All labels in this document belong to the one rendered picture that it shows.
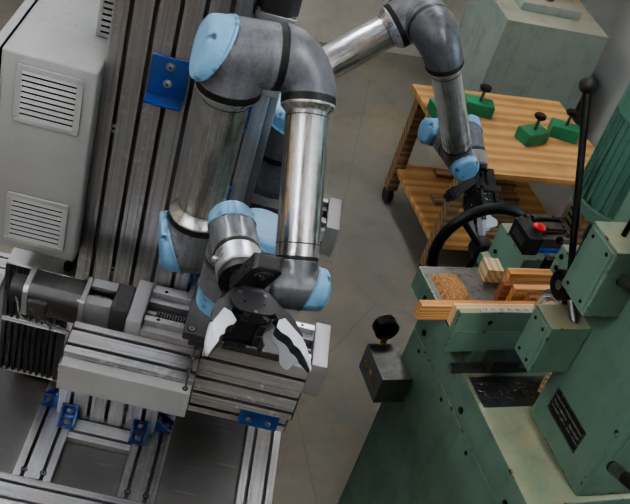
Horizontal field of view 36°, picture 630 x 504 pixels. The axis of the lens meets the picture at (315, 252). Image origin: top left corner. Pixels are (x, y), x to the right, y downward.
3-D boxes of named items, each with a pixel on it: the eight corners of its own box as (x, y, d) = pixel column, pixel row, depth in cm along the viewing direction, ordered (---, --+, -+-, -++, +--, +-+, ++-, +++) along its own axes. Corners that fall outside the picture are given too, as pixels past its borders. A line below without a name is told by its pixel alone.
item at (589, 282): (596, 284, 184) (631, 222, 175) (618, 317, 178) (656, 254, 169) (558, 283, 181) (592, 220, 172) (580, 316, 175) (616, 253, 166)
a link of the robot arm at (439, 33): (470, 20, 225) (489, 174, 260) (450, -2, 232) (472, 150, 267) (424, 39, 224) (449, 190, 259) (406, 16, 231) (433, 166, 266)
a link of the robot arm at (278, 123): (262, 162, 231) (275, 113, 223) (247, 130, 240) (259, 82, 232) (309, 163, 236) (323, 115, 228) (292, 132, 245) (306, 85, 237)
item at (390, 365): (387, 364, 244) (397, 342, 239) (403, 402, 235) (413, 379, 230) (356, 365, 241) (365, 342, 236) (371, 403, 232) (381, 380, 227)
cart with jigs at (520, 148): (510, 204, 425) (570, 76, 387) (564, 293, 383) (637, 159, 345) (371, 194, 403) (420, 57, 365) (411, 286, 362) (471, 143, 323)
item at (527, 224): (549, 226, 233) (558, 208, 230) (570, 256, 225) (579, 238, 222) (502, 224, 228) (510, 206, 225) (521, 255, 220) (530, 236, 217)
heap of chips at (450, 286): (457, 274, 219) (460, 268, 218) (473, 305, 212) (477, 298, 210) (429, 273, 216) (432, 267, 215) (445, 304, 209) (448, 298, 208)
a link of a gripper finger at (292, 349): (310, 386, 141) (268, 344, 145) (326, 359, 138) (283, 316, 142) (296, 394, 139) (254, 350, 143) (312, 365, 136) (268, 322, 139)
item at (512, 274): (579, 292, 225) (592, 269, 221) (583, 298, 224) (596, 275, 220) (495, 291, 218) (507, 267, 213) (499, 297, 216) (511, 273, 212)
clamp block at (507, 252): (538, 253, 240) (552, 224, 234) (562, 290, 230) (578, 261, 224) (485, 251, 234) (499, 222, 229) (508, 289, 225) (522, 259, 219)
